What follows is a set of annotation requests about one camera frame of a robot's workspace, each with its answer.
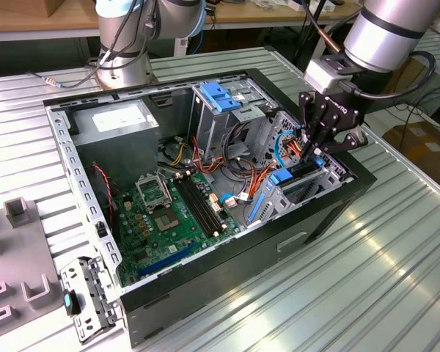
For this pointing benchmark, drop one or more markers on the black RAM slot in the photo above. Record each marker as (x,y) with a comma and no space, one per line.
(204,204)
(196,206)
(200,205)
(193,207)

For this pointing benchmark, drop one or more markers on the grey metal slot bracket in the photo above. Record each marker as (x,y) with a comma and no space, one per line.
(91,293)

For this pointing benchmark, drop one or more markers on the black clip with blue tab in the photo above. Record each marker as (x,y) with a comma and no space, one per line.
(71,303)

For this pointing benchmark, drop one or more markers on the blue plastic drive latch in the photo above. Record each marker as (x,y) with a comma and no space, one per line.
(220,97)

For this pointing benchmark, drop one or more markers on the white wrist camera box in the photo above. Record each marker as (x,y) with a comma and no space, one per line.
(322,75)

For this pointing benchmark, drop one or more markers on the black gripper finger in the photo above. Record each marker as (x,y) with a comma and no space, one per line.
(346,141)
(307,117)

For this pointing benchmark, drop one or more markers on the grey metal disk bay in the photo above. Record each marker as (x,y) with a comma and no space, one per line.
(315,188)

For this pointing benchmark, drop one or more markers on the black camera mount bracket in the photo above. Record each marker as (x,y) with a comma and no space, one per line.
(337,62)

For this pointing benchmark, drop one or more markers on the blue expansion slot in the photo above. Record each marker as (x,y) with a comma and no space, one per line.
(168,258)

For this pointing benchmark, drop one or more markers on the grey power supply unit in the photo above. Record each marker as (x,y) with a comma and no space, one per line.
(117,154)

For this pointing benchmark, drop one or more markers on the grey parts rack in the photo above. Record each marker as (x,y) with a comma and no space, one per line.
(18,264)

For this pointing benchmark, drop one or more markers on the black open PC case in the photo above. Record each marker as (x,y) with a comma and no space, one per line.
(242,264)

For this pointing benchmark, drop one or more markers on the brown cardboard box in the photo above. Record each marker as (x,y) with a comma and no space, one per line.
(425,154)

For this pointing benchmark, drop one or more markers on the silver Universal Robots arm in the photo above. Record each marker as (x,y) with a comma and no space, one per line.
(381,36)

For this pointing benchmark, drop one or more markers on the light wooden desk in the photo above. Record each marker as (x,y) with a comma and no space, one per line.
(40,23)
(264,14)

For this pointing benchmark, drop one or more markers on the green motherboard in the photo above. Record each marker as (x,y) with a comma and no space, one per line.
(161,245)

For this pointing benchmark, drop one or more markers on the grey metal drive cage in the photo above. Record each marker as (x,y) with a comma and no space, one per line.
(209,132)

